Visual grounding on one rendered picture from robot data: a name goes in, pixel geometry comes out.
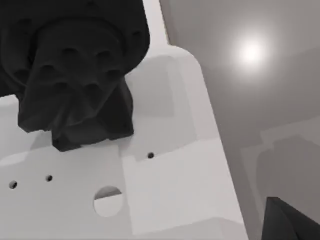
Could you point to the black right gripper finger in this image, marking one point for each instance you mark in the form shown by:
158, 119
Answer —
282, 222

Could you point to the white base plate with holes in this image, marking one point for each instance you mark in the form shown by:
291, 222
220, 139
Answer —
175, 187

